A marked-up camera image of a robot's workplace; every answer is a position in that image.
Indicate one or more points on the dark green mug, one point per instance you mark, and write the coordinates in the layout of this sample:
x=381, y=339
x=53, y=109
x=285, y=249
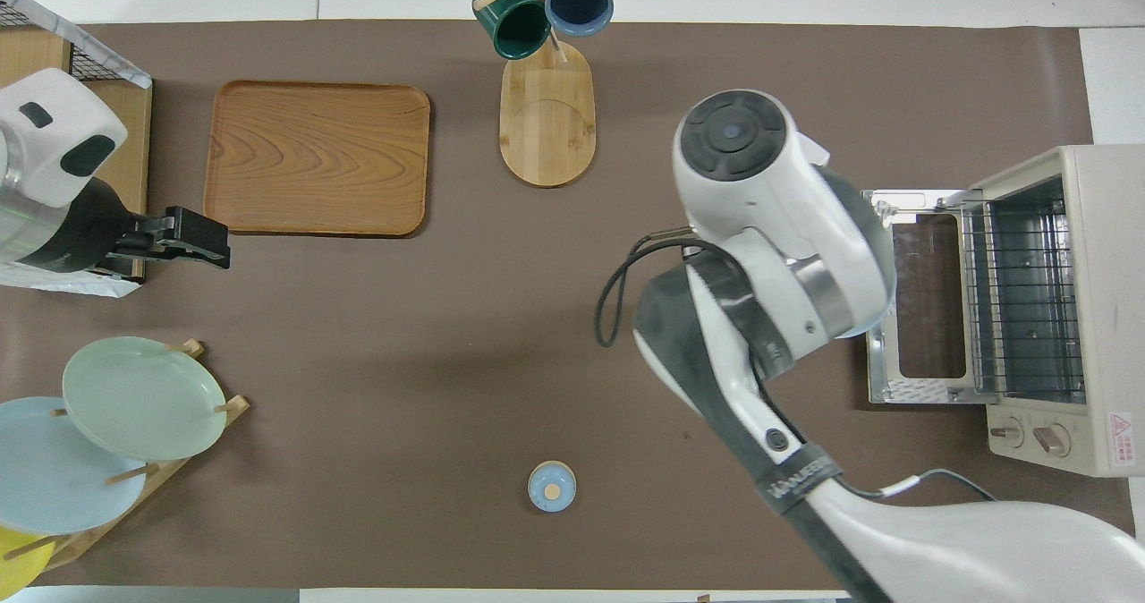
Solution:
x=514, y=26

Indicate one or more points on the wooden shelf box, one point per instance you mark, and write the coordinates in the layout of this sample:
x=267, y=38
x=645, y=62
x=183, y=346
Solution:
x=125, y=138

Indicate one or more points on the pale green plate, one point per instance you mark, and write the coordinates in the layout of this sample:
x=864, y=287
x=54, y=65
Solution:
x=143, y=402

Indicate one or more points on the yellow plate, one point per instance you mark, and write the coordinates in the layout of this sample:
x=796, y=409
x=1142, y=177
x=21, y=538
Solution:
x=18, y=567

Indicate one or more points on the wooden mug tree stand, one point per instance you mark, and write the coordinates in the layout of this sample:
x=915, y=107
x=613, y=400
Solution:
x=546, y=129

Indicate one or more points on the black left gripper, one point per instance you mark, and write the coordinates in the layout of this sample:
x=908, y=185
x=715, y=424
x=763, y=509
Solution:
x=85, y=232

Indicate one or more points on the small blue wooden-knob bell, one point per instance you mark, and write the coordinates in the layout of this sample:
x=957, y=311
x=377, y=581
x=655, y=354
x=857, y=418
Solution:
x=551, y=488

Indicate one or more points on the cream toaster oven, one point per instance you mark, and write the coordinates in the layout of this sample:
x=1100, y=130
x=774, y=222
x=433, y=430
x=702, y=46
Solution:
x=1105, y=317

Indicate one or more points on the wooden plate rack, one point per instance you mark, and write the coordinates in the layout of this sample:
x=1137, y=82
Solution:
x=234, y=403

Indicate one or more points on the wooden serving tray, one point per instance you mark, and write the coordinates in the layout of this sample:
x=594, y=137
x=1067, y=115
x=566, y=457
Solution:
x=313, y=156

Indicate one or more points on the brown table mat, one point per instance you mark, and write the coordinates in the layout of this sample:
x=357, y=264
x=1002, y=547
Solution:
x=402, y=361

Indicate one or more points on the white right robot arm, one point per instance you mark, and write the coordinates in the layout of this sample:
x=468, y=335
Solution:
x=760, y=182

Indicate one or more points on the pale blue racked plate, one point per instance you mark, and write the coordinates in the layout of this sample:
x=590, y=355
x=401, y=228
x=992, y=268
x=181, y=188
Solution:
x=54, y=487

